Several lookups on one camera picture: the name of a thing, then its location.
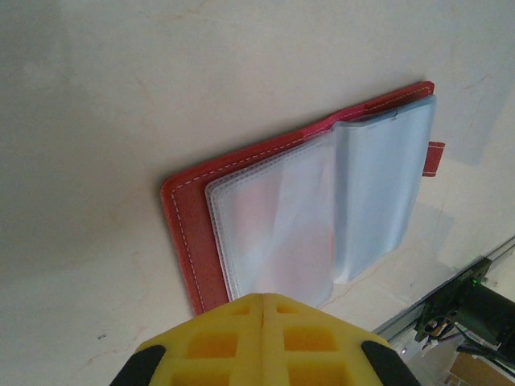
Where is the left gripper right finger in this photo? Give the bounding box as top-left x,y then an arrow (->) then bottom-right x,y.
262,294 -> 422,386

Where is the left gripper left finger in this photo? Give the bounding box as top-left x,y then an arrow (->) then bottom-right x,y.
110,292 -> 265,386

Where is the red leather card holder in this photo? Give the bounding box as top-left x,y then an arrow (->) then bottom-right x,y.
159,80 -> 447,318

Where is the brown cardboard box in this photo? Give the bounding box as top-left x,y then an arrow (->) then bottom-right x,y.
450,352 -> 515,386

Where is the aluminium mounting rail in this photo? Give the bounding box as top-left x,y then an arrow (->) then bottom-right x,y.
372,244 -> 515,386

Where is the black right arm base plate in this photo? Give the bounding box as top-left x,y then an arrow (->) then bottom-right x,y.
414,257 -> 494,343

